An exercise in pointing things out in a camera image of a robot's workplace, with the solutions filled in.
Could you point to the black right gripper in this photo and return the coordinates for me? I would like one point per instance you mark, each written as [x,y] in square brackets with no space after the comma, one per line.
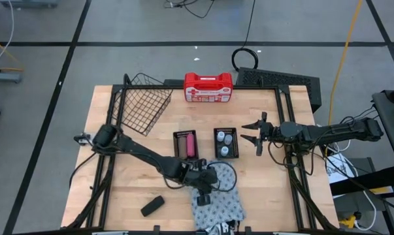
[268,134]

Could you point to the black table clamp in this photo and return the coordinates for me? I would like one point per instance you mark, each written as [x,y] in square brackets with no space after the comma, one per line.
[248,230]
[156,229]

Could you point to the small black box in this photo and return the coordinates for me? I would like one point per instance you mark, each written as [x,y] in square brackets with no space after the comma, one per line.
[174,82]

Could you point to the black perforated computer case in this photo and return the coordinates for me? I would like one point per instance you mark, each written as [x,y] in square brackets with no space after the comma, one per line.
[278,81]

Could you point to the silver edge bar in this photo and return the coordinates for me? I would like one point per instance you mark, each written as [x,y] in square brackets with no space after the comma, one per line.
[110,233]
[291,233]

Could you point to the black side table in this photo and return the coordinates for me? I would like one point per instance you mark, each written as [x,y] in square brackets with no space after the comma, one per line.
[391,147]

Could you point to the grey floor stand foot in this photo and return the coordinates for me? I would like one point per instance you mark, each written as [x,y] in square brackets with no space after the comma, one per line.
[30,3]
[4,77]

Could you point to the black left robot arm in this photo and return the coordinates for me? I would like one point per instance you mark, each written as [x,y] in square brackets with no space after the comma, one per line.
[144,155]

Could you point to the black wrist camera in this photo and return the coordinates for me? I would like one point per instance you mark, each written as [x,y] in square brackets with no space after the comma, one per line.
[259,150]
[203,199]

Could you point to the grey-blue patterned cloth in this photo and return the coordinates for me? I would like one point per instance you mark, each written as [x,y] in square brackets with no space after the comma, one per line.
[226,209]

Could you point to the yellow power plug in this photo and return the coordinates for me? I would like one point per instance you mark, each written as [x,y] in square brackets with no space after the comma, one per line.
[348,222]

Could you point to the pink bandage roll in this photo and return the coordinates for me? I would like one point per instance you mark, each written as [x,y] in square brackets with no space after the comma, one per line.
[190,145]

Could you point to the black bandage roll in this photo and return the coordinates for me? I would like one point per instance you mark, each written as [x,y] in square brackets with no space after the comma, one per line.
[152,206]

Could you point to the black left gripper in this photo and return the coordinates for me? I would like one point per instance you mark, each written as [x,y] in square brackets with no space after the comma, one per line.
[201,178]

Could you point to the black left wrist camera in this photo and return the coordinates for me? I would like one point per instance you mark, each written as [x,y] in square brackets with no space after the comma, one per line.
[203,199]

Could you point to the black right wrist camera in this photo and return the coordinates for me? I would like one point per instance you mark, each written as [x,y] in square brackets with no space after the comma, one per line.
[259,150]

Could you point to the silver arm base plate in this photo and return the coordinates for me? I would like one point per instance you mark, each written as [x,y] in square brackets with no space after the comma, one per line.
[82,138]

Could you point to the red first aid kit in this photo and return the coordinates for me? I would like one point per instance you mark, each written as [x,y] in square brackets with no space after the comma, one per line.
[208,87]

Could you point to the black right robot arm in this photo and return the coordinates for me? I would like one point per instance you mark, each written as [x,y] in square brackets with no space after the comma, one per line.
[330,132]

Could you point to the black slotted plastic tray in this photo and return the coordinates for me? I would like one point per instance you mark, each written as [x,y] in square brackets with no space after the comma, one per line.
[185,132]
[232,151]

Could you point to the white printed bag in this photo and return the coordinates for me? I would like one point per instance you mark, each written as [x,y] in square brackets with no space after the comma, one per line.
[338,171]

